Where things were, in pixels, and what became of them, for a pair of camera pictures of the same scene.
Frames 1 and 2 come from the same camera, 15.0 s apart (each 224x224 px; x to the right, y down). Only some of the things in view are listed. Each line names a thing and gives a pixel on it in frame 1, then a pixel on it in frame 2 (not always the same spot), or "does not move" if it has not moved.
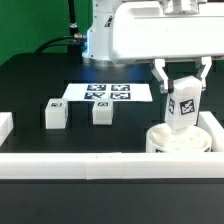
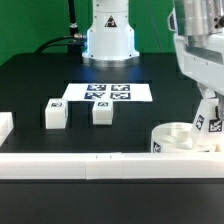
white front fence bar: x=111 y=165 does not move
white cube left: x=56 y=113 does not move
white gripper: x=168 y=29 -> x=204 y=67
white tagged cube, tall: x=102 y=112 does not move
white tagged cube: x=183 y=101 -> x=208 y=128
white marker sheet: x=118 y=92 does not move
